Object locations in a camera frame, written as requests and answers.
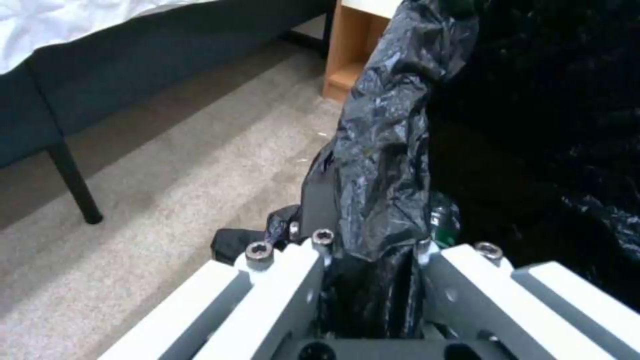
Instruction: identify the silver-barred black left gripper left finger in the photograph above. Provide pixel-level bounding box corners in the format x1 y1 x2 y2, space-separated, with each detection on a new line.
99 149 344 360

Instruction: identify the silver-barred black left gripper right finger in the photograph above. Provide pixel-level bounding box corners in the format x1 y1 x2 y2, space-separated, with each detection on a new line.
413 239 640 360

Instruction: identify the black plastic trash bag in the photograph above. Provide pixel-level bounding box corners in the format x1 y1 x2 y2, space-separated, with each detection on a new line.
264 0 640 340

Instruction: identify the black crumpled cloth piece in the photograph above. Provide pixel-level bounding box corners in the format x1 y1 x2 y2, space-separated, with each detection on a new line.
210 227 274 264

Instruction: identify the green bottle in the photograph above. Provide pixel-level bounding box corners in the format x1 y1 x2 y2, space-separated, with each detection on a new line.
430 204 462 247

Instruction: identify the light wooden nightstand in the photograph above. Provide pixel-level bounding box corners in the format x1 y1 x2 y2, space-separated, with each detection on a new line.
322 0 407 101

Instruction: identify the white bedding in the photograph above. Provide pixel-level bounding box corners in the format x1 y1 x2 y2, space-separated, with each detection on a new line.
0 0 169 76

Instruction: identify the dark blue bed frame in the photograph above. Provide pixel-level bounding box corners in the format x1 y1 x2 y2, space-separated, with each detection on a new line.
0 0 337 226

